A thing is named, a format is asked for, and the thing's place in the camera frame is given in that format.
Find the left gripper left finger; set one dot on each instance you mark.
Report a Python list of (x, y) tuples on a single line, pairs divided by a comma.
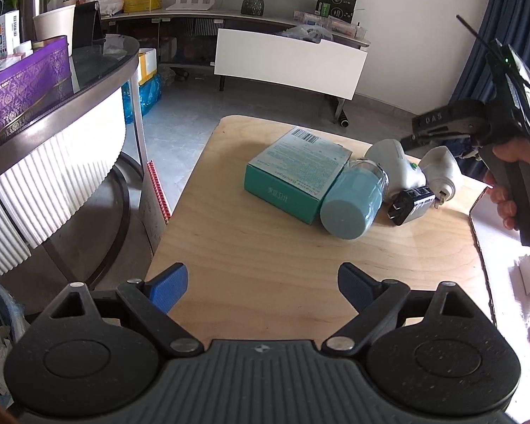
[(149, 303)]

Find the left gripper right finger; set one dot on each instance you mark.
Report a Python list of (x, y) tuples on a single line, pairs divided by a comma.
[(377, 303)]

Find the white mosquito plug heater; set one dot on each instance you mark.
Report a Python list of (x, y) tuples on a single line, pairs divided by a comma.
[(402, 174), (442, 173)]

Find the light blue toothpick jar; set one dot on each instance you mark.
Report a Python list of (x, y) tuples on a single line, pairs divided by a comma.
[(351, 205)]

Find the black USB charger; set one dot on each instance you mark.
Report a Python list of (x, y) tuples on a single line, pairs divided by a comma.
[(410, 204)]

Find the teal white carton box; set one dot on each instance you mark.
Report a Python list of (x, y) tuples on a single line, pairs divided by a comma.
[(295, 172)]

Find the person's right hand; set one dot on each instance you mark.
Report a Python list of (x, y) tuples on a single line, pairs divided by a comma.
[(509, 177)]

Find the dark blue curtain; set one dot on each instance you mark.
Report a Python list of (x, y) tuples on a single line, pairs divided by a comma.
[(507, 21)]

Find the round side table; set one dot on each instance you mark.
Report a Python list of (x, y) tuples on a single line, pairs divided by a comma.
[(52, 164)]

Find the orange white cardboard box tray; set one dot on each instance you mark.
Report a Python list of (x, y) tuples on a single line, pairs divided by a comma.
[(502, 252)]

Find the black roll on floor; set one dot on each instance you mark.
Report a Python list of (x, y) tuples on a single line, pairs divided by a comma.
[(343, 120)]

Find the black green display box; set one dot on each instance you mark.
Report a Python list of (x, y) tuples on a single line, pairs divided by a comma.
[(339, 9)]

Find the white TV console cabinet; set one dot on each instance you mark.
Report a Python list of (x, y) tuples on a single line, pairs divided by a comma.
[(256, 48)]

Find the blue plastic bag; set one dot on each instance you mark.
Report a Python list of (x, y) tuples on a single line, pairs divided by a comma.
[(150, 94)]

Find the yellow white cardboard box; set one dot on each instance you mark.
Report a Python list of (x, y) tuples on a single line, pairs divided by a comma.
[(147, 67)]

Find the purple storage tin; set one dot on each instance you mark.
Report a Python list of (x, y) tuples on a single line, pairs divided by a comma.
[(30, 83)]

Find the white paper cup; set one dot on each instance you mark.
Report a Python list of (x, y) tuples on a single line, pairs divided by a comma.
[(55, 23)]

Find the white medicine box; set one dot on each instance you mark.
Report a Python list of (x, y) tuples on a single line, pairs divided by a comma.
[(9, 33)]

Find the steel thermos cup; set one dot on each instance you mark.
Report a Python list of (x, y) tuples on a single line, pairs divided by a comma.
[(28, 9)]

